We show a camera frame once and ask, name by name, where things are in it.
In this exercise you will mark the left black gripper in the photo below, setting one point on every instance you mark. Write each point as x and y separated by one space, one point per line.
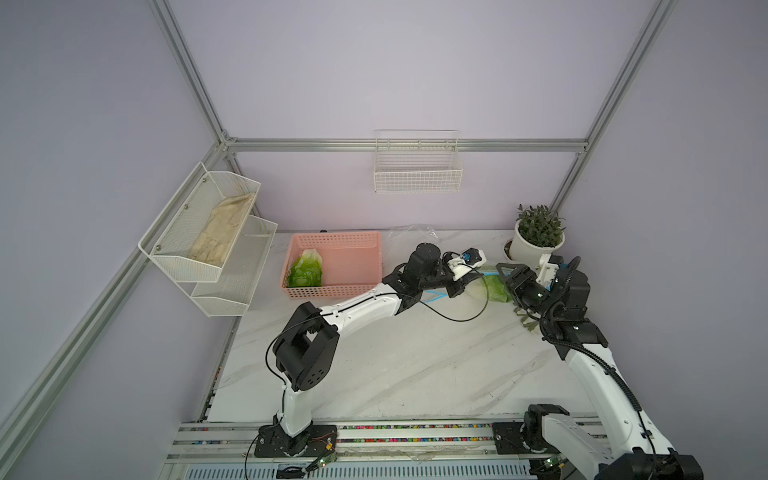
460 284

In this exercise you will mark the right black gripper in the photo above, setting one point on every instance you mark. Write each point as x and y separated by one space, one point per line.
522 273

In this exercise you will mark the bagged chinese cabbage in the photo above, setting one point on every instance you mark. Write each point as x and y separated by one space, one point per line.
496 290

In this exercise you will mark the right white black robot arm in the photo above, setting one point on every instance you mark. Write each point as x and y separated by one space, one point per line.
636 448

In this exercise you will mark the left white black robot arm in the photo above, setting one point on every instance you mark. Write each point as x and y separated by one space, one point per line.
301 356

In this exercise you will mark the potted green plant white pot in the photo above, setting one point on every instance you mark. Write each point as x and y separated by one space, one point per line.
538 231

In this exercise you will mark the pink plastic basket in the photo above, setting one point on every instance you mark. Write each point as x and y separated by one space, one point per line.
351 263

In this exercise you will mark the beige cloth in shelf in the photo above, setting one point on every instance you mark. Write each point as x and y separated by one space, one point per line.
213 244

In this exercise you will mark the white two-tier mesh shelf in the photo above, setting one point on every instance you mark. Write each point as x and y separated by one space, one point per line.
225 291

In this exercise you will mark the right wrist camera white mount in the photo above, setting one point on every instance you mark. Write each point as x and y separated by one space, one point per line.
549 264

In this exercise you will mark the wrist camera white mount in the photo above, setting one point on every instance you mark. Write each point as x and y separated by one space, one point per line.
549 264
473 257

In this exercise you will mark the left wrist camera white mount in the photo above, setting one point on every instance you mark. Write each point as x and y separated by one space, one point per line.
473 257

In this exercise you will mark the white wire wall basket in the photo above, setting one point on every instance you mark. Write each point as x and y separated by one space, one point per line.
409 161

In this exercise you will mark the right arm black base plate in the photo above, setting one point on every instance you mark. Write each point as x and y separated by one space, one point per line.
510 438

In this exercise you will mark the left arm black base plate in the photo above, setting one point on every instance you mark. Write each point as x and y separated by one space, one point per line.
273 442

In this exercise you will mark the aluminium front rail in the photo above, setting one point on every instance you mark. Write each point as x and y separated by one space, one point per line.
366 440

